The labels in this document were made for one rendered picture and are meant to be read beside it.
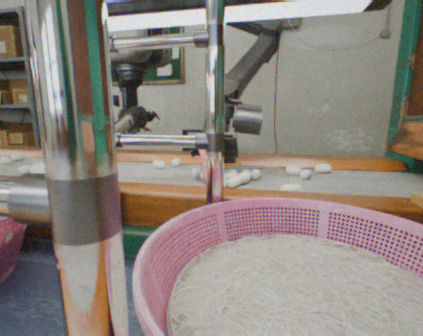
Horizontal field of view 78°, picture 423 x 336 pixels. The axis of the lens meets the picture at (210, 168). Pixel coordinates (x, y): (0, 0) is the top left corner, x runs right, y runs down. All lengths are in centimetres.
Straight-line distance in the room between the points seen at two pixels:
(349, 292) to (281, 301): 6
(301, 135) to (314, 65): 62
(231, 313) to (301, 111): 244
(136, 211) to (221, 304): 23
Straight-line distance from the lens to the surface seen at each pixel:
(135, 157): 81
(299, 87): 259
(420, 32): 87
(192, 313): 21
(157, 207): 39
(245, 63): 78
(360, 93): 267
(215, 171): 32
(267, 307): 22
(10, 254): 41
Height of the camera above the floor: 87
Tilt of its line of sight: 11 degrees down
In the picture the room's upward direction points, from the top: straight up
